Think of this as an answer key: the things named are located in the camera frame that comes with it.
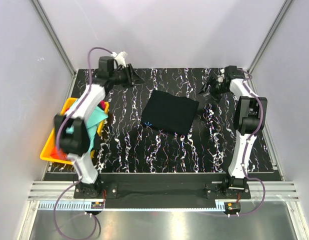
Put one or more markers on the yellow plastic bin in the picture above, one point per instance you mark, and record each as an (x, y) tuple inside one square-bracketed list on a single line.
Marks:
[(50, 144)]

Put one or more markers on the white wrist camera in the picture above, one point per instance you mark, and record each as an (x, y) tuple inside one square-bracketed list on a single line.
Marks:
[(120, 58), (221, 75)]

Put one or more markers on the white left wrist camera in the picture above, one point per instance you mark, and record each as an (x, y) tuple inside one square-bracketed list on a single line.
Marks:
[(120, 58)]

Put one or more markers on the black marble pattern mat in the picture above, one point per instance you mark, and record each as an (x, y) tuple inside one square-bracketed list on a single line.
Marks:
[(127, 146)]

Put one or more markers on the white cable duct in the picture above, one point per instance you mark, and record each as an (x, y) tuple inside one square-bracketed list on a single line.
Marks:
[(94, 205)]

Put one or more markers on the aluminium frame rail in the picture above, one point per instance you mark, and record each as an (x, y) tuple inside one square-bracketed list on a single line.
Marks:
[(52, 35)]

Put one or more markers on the black t shirt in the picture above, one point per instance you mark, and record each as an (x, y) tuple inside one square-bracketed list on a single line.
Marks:
[(174, 114)]

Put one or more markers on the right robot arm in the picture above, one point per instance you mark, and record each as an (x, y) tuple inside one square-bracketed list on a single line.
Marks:
[(248, 122)]

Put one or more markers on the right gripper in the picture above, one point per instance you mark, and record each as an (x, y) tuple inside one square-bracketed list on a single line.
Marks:
[(213, 81)]

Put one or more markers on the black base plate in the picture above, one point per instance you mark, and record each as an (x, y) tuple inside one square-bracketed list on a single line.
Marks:
[(155, 187)]

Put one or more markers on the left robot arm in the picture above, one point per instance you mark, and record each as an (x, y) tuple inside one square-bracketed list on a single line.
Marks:
[(71, 128)]

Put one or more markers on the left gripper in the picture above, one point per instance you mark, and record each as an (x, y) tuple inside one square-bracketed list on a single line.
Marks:
[(131, 76)]

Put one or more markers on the magenta t shirt in bin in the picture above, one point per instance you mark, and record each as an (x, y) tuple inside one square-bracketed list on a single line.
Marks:
[(102, 105)]

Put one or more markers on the orange t shirt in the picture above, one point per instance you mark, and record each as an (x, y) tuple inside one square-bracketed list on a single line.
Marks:
[(58, 154)]

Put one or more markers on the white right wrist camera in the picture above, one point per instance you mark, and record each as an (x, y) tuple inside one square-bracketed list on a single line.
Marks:
[(221, 75)]

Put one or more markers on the teal t shirt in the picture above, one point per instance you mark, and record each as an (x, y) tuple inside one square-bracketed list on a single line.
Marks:
[(96, 117)]

